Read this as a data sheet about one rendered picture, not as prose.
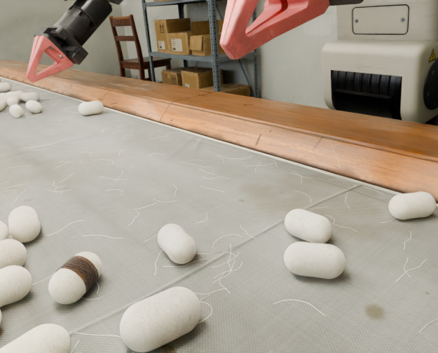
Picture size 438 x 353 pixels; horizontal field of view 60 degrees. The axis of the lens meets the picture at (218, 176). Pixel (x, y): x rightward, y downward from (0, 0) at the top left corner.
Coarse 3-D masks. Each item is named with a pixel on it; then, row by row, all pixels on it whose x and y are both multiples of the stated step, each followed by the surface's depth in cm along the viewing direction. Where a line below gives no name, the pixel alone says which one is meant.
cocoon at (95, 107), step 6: (84, 102) 59; (90, 102) 59; (96, 102) 59; (78, 108) 59; (84, 108) 59; (90, 108) 59; (96, 108) 59; (102, 108) 60; (84, 114) 59; (90, 114) 60
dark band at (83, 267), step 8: (72, 256) 21; (80, 256) 21; (64, 264) 20; (72, 264) 20; (80, 264) 20; (88, 264) 21; (80, 272) 20; (88, 272) 20; (96, 272) 21; (88, 280) 20; (96, 280) 21; (88, 288) 20
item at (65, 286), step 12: (84, 252) 21; (96, 264) 21; (60, 276) 20; (72, 276) 20; (48, 288) 20; (60, 288) 19; (72, 288) 19; (84, 288) 20; (60, 300) 19; (72, 300) 20
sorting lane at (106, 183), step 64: (0, 128) 56; (64, 128) 54; (128, 128) 52; (0, 192) 35; (64, 192) 34; (128, 192) 33; (192, 192) 32; (256, 192) 31; (320, 192) 30; (384, 192) 30; (64, 256) 24; (128, 256) 24; (256, 256) 23; (384, 256) 22; (64, 320) 19; (256, 320) 18; (320, 320) 18; (384, 320) 18
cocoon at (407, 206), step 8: (416, 192) 26; (424, 192) 26; (392, 200) 26; (400, 200) 25; (408, 200) 25; (416, 200) 25; (424, 200) 25; (432, 200) 25; (392, 208) 25; (400, 208) 25; (408, 208) 25; (416, 208) 25; (424, 208) 25; (432, 208) 25; (400, 216) 25; (408, 216) 25; (416, 216) 25; (424, 216) 25
